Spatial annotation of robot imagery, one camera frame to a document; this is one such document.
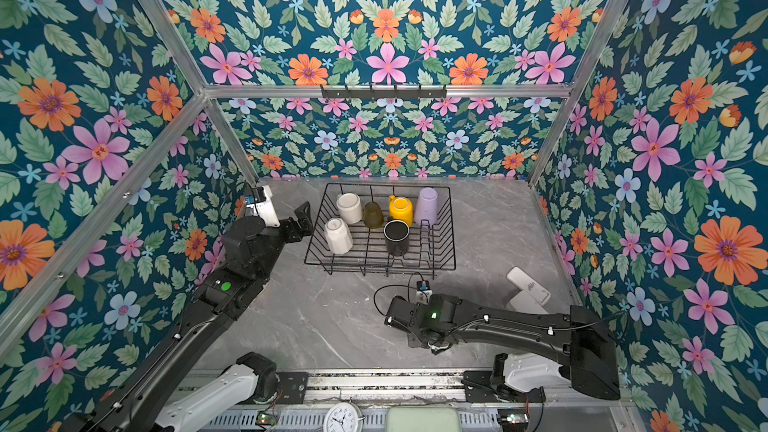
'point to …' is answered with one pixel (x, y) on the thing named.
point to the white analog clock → (343, 417)
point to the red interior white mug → (349, 208)
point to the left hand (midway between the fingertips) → (294, 198)
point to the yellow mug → (400, 209)
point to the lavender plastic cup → (427, 206)
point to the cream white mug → (338, 235)
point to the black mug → (396, 234)
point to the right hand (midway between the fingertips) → (417, 336)
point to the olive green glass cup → (373, 215)
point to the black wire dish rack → (431, 248)
